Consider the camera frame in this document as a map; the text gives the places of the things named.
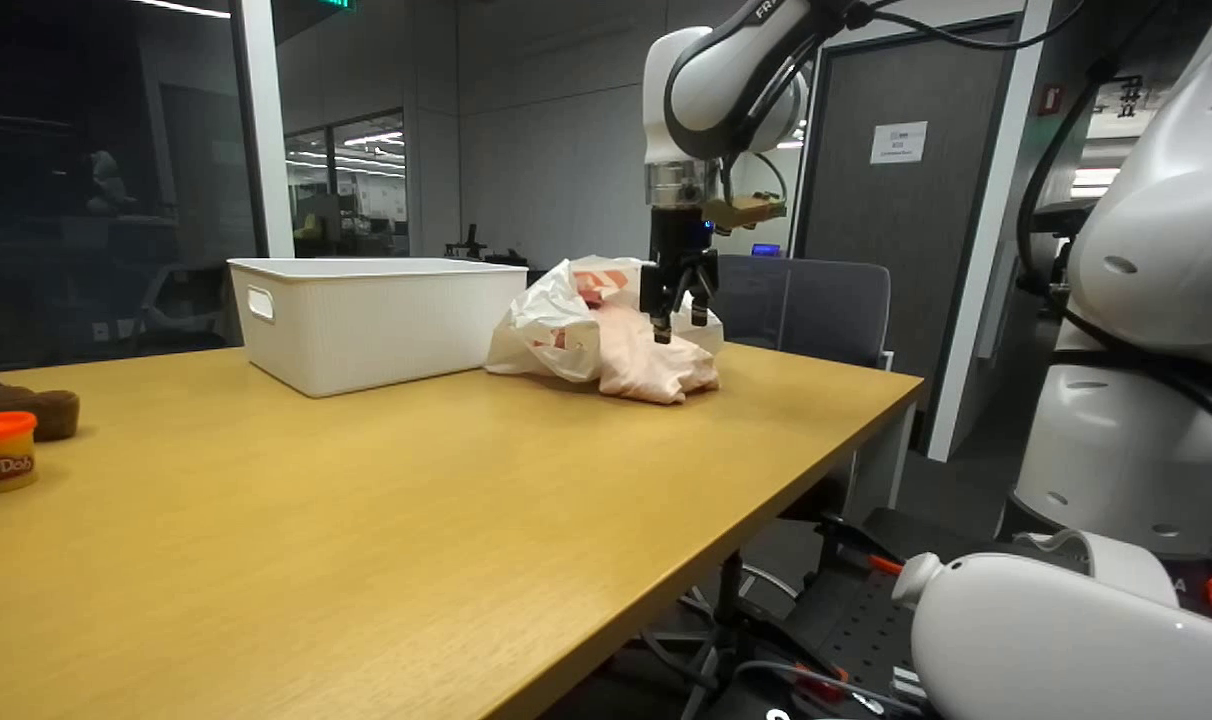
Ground white plastic bag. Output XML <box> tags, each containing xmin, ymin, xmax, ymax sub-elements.
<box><xmin>478</xmin><ymin>254</ymin><xmax>726</xmax><ymax>394</ymax></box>

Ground white foreground robot link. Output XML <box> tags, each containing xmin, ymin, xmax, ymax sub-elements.
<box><xmin>890</xmin><ymin>553</ymin><xmax>1212</xmax><ymax>720</ymax></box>

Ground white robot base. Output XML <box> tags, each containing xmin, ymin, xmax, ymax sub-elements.
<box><xmin>1010</xmin><ymin>24</ymin><xmax>1212</xmax><ymax>559</ymax></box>

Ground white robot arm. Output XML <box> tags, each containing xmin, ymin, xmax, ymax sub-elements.
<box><xmin>638</xmin><ymin>0</ymin><xmax>872</xmax><ymax>346</ymax></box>

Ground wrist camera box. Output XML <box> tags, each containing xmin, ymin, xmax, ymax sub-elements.
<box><xmin>703</xmin><ymin>196</ymin><xmax>783</xmax><ymax>238</ymax></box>

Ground light pink shirt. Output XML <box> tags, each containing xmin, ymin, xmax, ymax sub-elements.
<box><xmin>571</xmin><ymin>265</ymin><xmax>723</xmax><ymax>406</ymax></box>

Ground paper sign on door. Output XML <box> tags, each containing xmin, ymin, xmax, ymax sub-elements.
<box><xmin>867</xmin><ymin>119</ymin><xmax>929</xmax><ymax>163</ymax></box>

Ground white plastic storage bin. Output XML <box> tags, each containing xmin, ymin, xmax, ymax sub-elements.
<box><xmin>228</xmin><ymin>255</ymin><xmax>528</xmax><ymax>396</ymax></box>

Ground grey office chair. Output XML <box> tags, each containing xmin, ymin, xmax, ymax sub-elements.
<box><xmin>710</xmin><ymin>255</ymin><xmax>890</xmax><ymax>370</ymax></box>

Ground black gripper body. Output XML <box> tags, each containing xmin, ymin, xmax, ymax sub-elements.
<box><xmin>638</xmin><ymin>209</ymin><xmax>717</xmax><ymax>317</ymax></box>

